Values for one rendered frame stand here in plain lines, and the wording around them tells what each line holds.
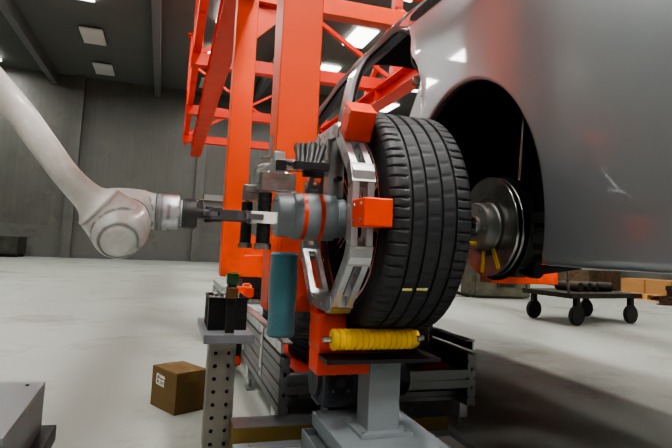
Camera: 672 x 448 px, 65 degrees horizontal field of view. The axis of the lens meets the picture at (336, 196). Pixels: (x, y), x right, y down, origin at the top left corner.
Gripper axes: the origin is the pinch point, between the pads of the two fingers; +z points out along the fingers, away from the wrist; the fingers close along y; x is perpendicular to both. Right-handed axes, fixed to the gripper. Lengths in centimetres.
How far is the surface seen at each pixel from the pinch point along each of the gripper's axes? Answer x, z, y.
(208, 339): -39, -8, -49
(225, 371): -55, 0, -69
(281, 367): -53, 21, -66
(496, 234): -1, 74, -6
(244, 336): -39, 4, -49
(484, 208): 7, 71, -8
